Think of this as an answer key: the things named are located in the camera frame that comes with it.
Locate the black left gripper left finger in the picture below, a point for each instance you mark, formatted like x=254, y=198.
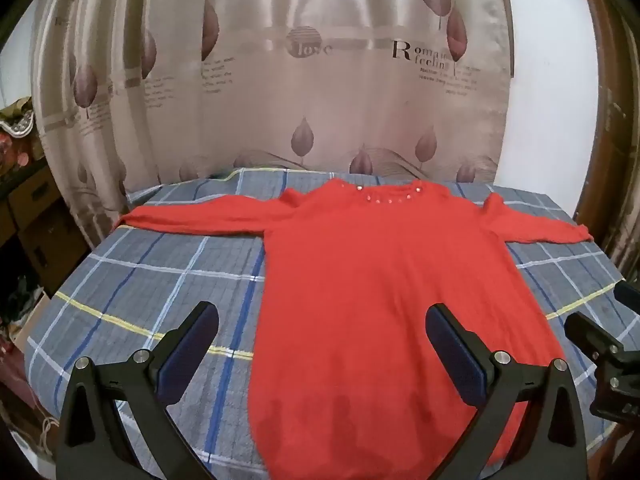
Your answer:
x=93, y=441

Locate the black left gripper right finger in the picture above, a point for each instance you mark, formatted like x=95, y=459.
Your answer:
x=550, y=443

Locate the red knit sweater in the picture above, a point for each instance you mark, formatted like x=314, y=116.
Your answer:
x=344, y=382

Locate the grey plaid bed sheet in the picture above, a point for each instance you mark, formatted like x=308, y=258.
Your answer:
x=138, y=284

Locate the brown wooden cabinet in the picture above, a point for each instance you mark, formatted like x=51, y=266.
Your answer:
x=41, y=243

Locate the cluttered items on cabinet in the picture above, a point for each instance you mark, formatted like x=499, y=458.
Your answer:
x=20, y=144

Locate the beige leaf print curtain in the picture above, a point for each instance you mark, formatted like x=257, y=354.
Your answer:
x=129, y=94

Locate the brown wooden door frame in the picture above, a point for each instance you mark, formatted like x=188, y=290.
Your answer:
x=609, y=201

